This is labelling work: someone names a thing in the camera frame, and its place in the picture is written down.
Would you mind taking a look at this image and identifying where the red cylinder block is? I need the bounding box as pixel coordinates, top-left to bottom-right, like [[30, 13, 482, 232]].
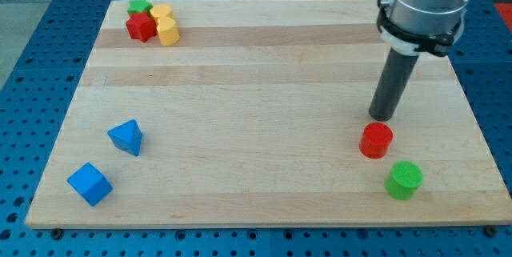
[[359, 122, 394, 159]]

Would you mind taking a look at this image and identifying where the blue triangle block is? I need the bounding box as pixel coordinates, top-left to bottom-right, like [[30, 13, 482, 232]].
[[107, 119, 142, 156]]

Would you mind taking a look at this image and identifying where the wooden board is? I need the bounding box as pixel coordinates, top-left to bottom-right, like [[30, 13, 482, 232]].
[[25, 0, 511, 229]]

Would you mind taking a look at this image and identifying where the yellow cylinder block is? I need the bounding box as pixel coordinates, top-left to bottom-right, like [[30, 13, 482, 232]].
[[157, 17, 180, 46]]

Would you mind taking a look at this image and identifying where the yellow hexagon block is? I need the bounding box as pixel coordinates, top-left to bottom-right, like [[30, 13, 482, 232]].
[[150, 4, 174, 22]]

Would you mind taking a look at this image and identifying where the red star block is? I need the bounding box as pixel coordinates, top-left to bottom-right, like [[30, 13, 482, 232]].
[[126, 11, 157, 42]]

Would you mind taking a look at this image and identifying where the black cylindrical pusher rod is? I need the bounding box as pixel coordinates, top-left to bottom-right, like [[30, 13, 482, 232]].
[[369, 48, 418, 122]]

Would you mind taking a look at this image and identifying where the green star block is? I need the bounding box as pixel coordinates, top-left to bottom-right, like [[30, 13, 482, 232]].
[[127, 0, 153, 15]]

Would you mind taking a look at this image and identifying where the green cylinder block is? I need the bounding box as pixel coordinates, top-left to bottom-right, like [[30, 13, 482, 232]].
[[385, 161, 423, 200]]

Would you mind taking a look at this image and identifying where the blue cube block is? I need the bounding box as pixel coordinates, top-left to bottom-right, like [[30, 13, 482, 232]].
[[67, 163, 113, 207]]

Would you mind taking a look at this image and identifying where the black cable around arm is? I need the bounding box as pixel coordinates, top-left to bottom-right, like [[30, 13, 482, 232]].
[[375, 6, 463, 58]]

